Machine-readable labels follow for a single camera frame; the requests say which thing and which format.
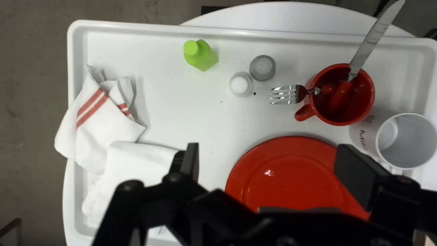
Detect red plate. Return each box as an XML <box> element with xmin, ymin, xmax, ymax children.
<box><xmin>225</xmin><ymin>135</ymin><xmax>372</xmax><ymax>222</ymax></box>

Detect red mug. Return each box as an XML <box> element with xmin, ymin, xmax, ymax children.
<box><xmin>294</xmin><ymin>61</ymin><xmax>378</xmax><ymax>127</ymax></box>

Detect gray shaker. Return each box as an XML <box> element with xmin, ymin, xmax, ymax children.
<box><xmin>249</xmin><ymin>53</ymin><xmax>278</xmax><ymax>83</ymax></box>

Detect green plastic bottle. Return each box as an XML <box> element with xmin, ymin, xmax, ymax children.
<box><xmin>182</xmin><ymin>38</ymin><xmax>221</xmax><ymax>72</ymax></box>

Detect white mug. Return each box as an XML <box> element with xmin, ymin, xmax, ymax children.
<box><xmin>375</xmin><ymin>112</ymin><xmax>437</xmax><ymax>170</ymax></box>

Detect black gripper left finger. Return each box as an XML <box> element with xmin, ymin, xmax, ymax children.
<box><xmin>163</xmin><ymin>142</ymin><xmax>201</xmax><ymax>183</ymax></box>

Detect silver fork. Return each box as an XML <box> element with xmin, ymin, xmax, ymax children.
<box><xmin>268</xmin><ymin>83</ymin><xmax>323</xmax><ymax>106</ymax></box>

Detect white shaker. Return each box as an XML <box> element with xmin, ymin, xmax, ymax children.
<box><xmin>229</xmin><ymin>71</ymin><xmax>255</xmax><ymax>98</ymax></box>

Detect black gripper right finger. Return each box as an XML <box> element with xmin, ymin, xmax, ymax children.
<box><xmin>334</xmin><ymin>143</ymin><xmax>398</xmax><ymax>213</ymax></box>

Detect silver knife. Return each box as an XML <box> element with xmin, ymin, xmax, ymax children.
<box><xmin>346</xmin><ymin>0</ymin><xmax>408</xmax><ymax>84</ymax></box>

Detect white plastic tray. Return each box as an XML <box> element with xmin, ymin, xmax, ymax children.
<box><xmin>63</xmin><ymin>17</ymin><xmax>437</xmax><ymax>246</ymax></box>

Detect white towel with red stripes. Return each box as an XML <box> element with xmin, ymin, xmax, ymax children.
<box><xmin>54</xmin><ymin>64</ymin><xmax>193</xmax><ymax>229</ymax></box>

